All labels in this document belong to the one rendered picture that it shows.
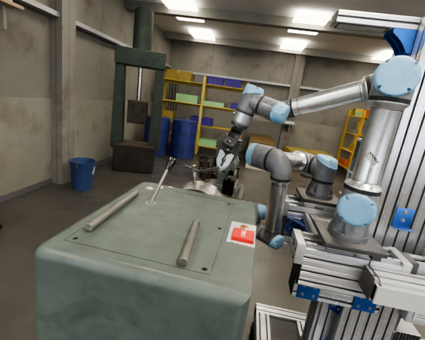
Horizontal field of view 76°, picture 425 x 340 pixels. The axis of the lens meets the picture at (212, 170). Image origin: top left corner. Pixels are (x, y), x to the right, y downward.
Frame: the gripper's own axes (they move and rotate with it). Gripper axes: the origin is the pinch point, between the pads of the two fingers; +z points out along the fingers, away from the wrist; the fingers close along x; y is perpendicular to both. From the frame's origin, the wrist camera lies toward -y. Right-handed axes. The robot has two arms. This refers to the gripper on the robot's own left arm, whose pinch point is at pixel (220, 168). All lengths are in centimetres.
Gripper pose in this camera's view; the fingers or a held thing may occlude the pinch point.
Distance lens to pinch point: 113.6
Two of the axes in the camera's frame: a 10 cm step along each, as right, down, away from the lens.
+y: 1.9, -2.2, 9.6
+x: -9.1, -4.1, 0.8
